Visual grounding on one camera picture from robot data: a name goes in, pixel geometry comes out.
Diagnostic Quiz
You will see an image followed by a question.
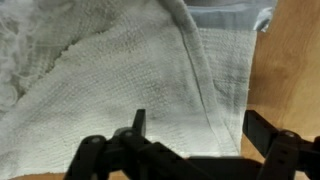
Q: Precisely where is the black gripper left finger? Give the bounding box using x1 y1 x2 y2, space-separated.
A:
63 108 214 180

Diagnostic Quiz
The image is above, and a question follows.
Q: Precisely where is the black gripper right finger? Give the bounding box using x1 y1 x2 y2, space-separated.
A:
242 109 320 180

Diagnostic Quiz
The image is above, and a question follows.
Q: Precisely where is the white cloth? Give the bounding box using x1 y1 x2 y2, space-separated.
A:
0 0 258 179

